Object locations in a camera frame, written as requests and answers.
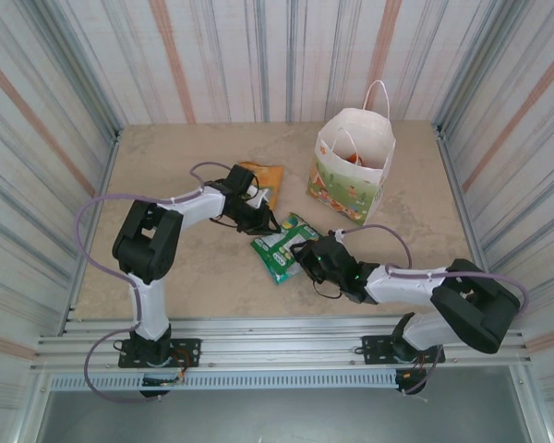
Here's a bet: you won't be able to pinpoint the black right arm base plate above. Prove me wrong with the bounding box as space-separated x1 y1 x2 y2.
360 335 446 365

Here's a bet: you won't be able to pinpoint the grey metal sheet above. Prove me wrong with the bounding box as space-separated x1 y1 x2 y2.
36 390 530 443

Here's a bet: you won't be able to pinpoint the aluminium mounting rail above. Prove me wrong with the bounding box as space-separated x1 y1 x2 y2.
30 316 533 374

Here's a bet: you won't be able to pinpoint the red left base wires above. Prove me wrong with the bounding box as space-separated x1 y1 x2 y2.
173 351 189 384

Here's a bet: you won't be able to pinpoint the green snack bag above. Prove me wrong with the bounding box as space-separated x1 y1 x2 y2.
249 211 322 286

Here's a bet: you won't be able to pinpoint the red right base wires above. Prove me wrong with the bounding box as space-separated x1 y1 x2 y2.
408 353 434 378

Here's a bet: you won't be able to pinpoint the slotted grey cable tray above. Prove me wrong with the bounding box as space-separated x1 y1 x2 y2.
49 372 398 391

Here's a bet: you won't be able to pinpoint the orange snack bag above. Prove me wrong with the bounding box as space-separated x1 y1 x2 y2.
237 161 285 209

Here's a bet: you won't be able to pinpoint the white paper bag green print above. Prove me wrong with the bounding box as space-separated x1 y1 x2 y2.
306 79 397 227

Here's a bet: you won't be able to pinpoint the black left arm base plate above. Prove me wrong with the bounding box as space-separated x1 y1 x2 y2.
118 339 202 369

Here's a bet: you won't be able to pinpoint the red base wires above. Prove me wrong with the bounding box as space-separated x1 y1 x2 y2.
173 351 189 384
408 353 434 378

